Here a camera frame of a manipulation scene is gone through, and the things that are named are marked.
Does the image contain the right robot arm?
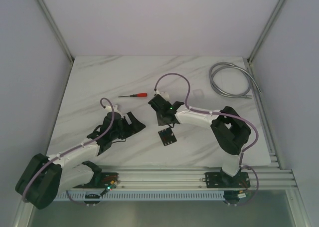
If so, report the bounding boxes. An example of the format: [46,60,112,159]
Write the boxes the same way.
[148,94,251,187]

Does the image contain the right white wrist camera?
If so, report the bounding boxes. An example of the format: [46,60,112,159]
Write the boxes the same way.
[155,90,170,101]

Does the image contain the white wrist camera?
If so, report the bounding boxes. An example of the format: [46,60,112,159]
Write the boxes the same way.
[155,90,170,101]
[104,104,121,113]

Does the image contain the red handled screwdriver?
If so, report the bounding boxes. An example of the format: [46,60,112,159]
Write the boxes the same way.
[119,93,148,98]

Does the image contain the clear plastic fuse box cover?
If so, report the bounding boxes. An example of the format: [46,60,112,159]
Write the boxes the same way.
[192,89,204,100]

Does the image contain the purple cable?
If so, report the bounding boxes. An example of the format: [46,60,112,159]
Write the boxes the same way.
[154,73,261,208]
[21,98,119,208]

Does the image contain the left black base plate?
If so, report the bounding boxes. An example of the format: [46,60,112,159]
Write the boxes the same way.
[74,172,118,189]

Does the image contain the aluminium front rail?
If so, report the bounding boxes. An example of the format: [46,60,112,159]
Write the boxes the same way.
[101,166,297,190]

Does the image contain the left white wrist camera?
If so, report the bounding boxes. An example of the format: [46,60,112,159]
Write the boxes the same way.
[104,104,121,113]

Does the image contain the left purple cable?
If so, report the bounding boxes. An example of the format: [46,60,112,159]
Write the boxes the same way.
[21,98,119,208]

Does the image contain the slotted cable duct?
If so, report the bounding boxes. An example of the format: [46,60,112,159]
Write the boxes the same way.
[34,191,287,202]

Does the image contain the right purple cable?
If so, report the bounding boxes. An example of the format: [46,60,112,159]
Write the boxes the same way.
[154,73,261,208]

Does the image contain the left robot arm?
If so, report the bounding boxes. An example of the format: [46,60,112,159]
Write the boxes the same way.
[15,112,146,210]

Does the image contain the black fuse box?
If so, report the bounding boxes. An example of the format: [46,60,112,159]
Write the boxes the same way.
[158,127,177,146]

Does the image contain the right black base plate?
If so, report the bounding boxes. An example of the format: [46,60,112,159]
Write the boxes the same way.
[204,171,251,189]

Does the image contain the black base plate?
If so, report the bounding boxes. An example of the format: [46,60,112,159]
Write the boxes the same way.
[204,171,251,189]
[74,172,118,189]

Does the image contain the grey coiled cable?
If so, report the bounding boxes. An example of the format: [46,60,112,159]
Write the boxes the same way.
[208,62,263,99]

